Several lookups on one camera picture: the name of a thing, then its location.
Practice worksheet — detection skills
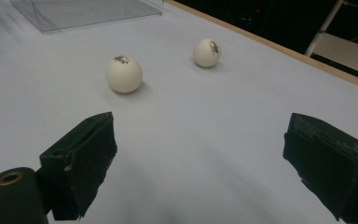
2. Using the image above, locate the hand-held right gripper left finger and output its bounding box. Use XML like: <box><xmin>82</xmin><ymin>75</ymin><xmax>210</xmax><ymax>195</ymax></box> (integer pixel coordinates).
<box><xmin>39</xmin><ymin>111</ymin><xmax>118</xmax><ymax>221</ymax></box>

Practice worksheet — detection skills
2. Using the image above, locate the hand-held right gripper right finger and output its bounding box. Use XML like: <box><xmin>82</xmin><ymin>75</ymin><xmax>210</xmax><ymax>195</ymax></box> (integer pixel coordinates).
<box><xmin>282</xmin><ymin>112</ymin><xmax>358</xmax><ymax>224</ymax></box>

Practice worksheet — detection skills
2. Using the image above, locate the clear plastic tray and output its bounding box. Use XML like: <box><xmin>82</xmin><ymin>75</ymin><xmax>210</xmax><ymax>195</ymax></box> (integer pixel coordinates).
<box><xmin>10</xmin><ymin>0</ymin><xmax>164</xmax><ymax>34</ymax></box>

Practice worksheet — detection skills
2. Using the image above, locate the white metal stand frame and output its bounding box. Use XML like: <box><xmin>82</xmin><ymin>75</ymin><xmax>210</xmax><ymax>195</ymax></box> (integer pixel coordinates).
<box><xmin>304</xmin><ymin>0</ymin><xmax>358</xmax><ymax>78</ymax></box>

